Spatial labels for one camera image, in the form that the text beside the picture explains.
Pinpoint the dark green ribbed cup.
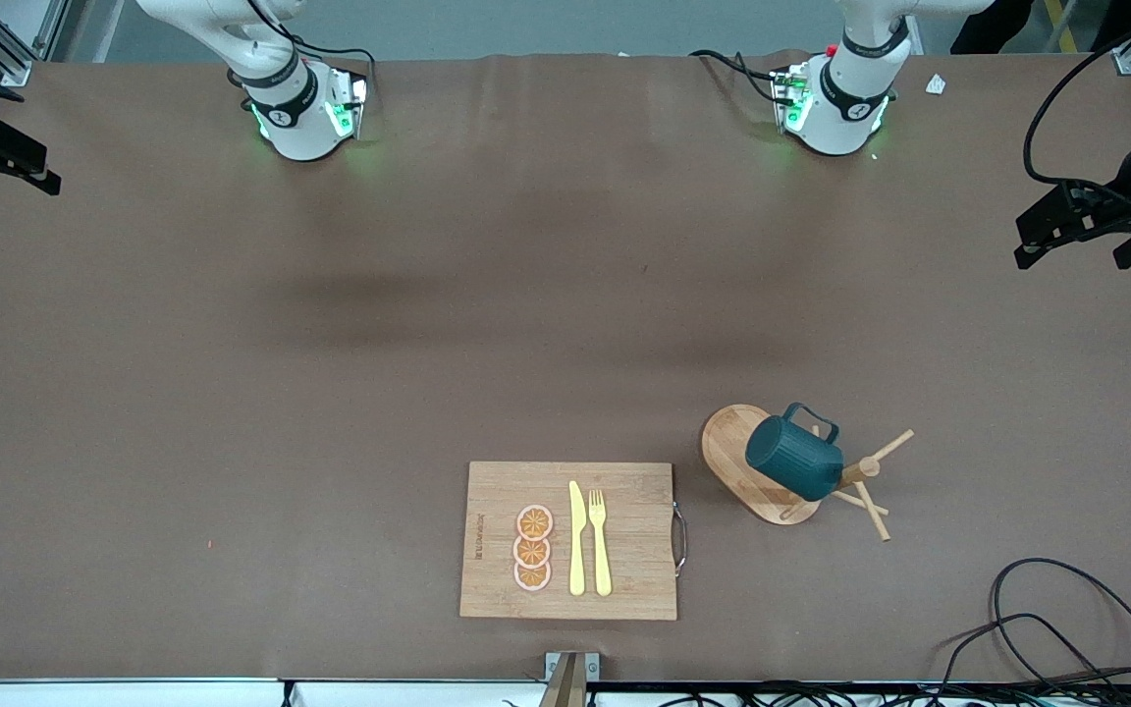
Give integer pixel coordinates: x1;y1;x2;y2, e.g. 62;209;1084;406
745;402;845;503

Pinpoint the wooden mug rack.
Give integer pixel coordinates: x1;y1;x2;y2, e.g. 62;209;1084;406
701;404;916;543

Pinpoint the bamboo cutting board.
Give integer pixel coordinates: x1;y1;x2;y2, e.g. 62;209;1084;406
458;462;689;622

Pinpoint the yellow plastic fork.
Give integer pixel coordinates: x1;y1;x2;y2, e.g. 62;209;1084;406
589;489;614;598

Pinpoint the yellow plastic knife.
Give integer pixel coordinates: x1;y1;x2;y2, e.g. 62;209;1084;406
568;480;587;597

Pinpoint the black looped cable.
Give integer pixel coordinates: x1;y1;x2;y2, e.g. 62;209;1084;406
937;613;1121;688
990;558;1131;683

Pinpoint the black right arm base cable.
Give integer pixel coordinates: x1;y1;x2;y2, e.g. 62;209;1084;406
246;0;377;99

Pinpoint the black arm base cable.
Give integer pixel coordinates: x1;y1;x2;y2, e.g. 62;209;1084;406
246;0;377;99
689;49;784;104

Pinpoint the black left arm base cable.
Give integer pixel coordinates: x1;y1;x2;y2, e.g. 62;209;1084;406
689;49;784;104

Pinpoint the metal bracket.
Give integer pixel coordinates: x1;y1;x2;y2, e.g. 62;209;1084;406
544;651;601;681

